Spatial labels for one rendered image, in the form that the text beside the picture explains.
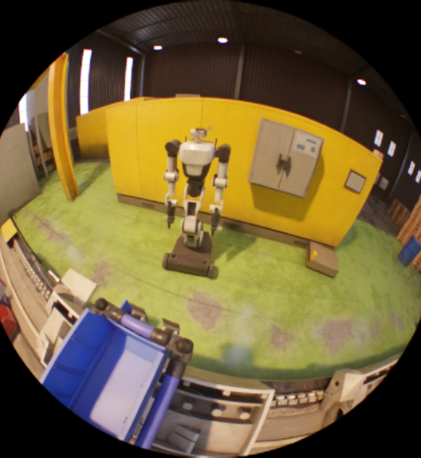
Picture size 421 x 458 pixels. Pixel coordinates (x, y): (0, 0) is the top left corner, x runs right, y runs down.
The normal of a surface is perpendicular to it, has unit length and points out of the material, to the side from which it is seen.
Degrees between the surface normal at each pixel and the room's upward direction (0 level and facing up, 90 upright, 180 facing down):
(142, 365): 6
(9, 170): 90
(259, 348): 0
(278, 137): 90
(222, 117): 90
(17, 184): 90
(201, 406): 10
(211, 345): 0
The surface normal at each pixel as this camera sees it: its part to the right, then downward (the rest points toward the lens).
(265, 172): -0.27, 0.60
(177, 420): 0.05, -0.65
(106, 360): 0.12, -0.82
